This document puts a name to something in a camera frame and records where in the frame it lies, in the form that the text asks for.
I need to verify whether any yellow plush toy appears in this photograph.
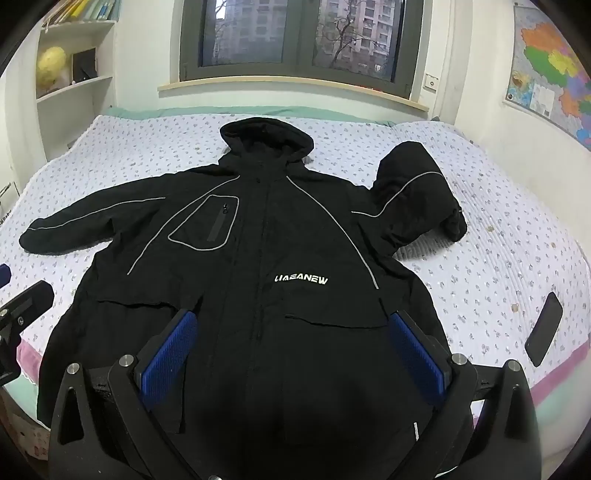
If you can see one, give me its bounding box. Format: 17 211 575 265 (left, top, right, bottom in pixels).
37 46 68 90

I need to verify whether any black smartphone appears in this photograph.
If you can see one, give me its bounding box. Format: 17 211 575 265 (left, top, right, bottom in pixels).
524 292 564 368

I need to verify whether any row of books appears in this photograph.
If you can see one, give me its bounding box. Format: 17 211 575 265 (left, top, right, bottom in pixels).
41 0 122 26

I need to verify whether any black box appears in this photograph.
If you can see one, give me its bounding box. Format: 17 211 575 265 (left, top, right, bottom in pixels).
70 47 98 84

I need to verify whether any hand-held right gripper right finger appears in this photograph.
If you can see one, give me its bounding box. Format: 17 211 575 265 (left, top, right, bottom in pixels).
389 310 543 480

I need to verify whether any black hooded jacket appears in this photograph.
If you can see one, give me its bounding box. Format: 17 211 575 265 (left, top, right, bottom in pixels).
18 117 476 480

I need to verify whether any colourful wall map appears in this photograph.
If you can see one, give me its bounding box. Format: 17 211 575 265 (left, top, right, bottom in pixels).
503 4 591 151

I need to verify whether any cardboard box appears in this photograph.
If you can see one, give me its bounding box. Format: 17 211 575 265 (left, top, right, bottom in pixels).
0 182 19 232

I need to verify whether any cream window sill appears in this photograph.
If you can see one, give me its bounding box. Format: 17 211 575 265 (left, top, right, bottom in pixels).
158 80 430 112

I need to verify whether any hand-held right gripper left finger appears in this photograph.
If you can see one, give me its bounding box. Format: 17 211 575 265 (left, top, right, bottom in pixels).
48 308 199 480

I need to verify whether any white bookshelf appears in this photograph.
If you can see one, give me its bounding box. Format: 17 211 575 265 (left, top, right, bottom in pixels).
34 0 122 148

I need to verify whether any grey framed window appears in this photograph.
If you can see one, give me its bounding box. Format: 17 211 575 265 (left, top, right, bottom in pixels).
179 0 424 99

